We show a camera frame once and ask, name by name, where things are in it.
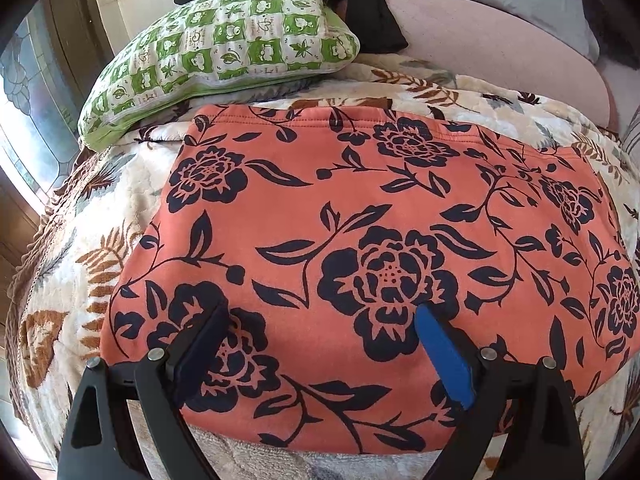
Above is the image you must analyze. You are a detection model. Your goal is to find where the stained glass window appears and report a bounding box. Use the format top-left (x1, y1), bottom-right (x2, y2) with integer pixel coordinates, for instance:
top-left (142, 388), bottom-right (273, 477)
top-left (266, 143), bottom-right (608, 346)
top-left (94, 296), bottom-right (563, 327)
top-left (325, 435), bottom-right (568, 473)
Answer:
top-left (1, 9), bottom-right (79, 209)

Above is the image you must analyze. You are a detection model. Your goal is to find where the pink quilted bolster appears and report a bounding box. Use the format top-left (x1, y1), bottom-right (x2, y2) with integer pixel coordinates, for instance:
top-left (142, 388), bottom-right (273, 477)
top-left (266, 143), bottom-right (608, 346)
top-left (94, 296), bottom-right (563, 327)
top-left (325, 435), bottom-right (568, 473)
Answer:
top-left (386, 0), bottom-right (616, 127)

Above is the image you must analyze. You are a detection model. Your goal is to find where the striped floral cushion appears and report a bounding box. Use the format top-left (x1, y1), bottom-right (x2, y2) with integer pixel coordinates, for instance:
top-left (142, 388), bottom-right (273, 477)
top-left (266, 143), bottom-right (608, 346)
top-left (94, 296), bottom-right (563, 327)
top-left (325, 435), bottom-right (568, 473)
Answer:
top-left (622, 106), bottom-right (640, 167)

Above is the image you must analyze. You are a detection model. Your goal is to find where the orange black floral garment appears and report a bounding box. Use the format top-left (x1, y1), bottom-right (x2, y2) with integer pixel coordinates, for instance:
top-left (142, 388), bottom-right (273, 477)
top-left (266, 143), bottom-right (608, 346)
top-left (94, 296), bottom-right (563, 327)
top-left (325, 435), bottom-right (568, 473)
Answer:
top-left (101, 105), bottom-right (639, 454)

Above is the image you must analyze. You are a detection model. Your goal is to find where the green white patterned pillow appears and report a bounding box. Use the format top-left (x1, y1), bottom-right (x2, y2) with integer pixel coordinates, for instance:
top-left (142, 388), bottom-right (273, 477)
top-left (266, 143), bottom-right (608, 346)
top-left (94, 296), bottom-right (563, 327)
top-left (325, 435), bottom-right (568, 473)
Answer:
top-left (78, 0), bottom-right (360, 152)

